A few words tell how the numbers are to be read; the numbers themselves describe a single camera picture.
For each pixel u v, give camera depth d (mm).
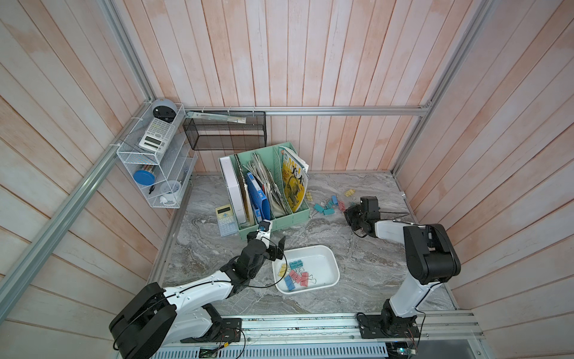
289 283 830
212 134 1077
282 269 848
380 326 727
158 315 411
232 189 817
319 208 1058
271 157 976
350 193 1075
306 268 862
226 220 1008
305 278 832
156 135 774
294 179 954
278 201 902
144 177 763
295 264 868
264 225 704
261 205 837
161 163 720
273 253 730
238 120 908
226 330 726
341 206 1066
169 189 812
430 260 492
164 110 802
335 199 1073
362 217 780
